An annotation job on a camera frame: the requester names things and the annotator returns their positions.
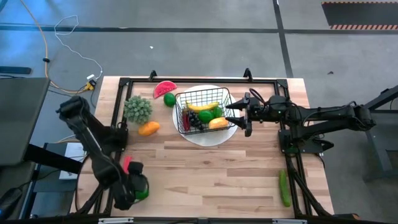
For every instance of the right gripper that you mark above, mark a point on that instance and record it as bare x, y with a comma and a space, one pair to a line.
258, 113

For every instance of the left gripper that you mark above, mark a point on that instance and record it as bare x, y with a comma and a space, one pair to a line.
136, 183

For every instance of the green plastic lime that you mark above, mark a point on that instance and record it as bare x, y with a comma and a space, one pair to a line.
206, 116
169, 99
143, 195

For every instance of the small green plastic fruit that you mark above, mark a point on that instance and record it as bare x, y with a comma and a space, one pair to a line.
217, 112

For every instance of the yellow plastic mango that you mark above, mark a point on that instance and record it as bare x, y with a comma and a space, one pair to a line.
218, 123

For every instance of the yellow banana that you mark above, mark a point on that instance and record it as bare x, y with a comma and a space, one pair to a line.
202, 107

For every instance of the black grape bunch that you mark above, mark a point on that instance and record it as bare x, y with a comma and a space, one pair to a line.
195, 119

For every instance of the orange plastic mango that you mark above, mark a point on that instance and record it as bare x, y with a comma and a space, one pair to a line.
148, 128

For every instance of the dark red pepper green stem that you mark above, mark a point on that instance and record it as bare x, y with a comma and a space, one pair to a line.
186, 121

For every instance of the red watermelon slice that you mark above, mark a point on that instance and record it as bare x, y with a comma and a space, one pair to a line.
164, 88

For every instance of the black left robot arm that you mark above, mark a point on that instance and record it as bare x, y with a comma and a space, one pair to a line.
102, 168

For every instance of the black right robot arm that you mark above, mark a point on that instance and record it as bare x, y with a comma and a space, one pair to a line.
329, 113

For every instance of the red chili pepper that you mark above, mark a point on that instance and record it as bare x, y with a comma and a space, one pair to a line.
127, 164

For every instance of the white round mat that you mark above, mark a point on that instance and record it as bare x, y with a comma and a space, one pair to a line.
208, 141

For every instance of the white box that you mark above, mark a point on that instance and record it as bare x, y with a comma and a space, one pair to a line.
72, 152

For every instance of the green potted artificial plant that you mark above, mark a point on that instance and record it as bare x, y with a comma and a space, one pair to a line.
137, 109

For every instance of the green cucumber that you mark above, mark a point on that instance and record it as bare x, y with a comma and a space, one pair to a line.
284, 189

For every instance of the white power adapter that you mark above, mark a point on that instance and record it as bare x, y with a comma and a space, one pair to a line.
91, 76

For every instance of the grey desk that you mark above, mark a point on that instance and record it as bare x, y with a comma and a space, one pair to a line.
21, 121

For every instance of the dark metal stand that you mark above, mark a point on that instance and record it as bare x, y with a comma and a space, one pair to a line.
373, 141

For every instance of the black mat with striped edge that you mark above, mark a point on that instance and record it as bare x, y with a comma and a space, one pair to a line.
357, 14

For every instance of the black flat bar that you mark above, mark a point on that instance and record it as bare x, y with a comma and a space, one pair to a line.
15, 70

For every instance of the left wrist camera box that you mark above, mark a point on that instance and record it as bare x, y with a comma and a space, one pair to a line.
136, 168

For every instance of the black curved frame hook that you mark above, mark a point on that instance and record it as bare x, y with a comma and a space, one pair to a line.
153, 74
248, 74

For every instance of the silver aluminium bracket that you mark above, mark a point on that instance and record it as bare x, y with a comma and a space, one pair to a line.
116, 220
289, 221

